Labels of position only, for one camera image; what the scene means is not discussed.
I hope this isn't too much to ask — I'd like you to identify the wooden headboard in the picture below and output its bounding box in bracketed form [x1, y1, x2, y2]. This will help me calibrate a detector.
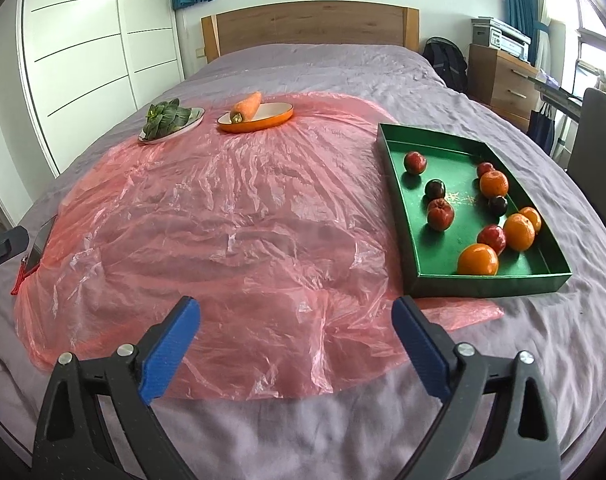
[201, 1, 420, 63]

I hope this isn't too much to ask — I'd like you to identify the green bok choy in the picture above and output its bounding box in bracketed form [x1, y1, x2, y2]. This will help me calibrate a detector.
[143, 99, 193, 139]

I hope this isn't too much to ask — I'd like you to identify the carrot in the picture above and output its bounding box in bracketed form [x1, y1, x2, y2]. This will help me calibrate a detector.
[229, 91, 262, 124]

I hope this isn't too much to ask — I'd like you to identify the dark blue bag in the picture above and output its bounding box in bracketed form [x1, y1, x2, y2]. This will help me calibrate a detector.
[527, 102, 556, 156]

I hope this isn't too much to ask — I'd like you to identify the white plate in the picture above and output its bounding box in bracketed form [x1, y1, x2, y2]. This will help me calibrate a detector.
[138, 106, 205, 145]

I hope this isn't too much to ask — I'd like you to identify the orange plate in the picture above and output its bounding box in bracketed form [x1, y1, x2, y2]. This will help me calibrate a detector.
[217, 101, 295, 134]

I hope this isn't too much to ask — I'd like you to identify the green tray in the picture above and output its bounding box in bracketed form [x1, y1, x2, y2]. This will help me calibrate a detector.
[376, 122, 574, 299]

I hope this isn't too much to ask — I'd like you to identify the wrinkled small red apple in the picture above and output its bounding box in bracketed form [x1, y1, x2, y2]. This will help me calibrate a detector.
[427, 198, 455, 232]

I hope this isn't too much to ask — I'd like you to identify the pink plastic sheet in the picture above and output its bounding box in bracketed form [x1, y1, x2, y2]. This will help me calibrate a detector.
[13, 91, 504, 402]

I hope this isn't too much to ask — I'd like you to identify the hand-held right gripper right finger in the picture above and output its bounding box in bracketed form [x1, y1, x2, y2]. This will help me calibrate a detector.
[390, 296, 564, 480]

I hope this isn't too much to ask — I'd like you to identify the black backpack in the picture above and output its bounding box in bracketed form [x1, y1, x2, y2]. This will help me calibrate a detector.
[422, 36, 468, 93]

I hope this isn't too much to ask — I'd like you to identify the grey desk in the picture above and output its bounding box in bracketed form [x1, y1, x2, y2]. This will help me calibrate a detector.
[533, 72, 584, 116]

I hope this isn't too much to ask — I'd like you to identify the window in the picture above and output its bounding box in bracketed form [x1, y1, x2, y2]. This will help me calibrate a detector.
[575, 0, 606, 101]

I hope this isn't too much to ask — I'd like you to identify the grey printer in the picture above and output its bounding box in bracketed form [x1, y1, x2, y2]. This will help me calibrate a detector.
[470, 17, 532, 58]

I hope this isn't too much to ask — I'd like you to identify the phone in red case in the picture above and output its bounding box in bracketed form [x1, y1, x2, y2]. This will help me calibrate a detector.
[23, 215, 59, 273]

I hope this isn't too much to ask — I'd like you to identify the grey chair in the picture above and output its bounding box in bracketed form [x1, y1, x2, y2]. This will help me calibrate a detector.
[565, 87, 606, 251]

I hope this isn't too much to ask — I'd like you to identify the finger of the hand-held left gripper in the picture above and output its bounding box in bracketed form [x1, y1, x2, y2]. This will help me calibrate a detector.
[0, 226, 29, 273]

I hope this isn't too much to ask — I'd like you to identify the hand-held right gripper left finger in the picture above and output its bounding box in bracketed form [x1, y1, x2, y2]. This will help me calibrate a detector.
[33, 296, 202, 480]

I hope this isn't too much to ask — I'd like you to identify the wooden drawer cabinet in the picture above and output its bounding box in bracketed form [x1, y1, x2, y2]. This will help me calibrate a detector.
[468, 43, 540, 131]

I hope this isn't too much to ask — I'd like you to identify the red lanyard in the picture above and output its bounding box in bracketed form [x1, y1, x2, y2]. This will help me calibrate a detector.
[10, 257, 31, 296]

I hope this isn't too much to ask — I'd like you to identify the white wardrobe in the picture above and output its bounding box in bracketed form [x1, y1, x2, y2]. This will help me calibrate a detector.
[16, 0, 186, 173]

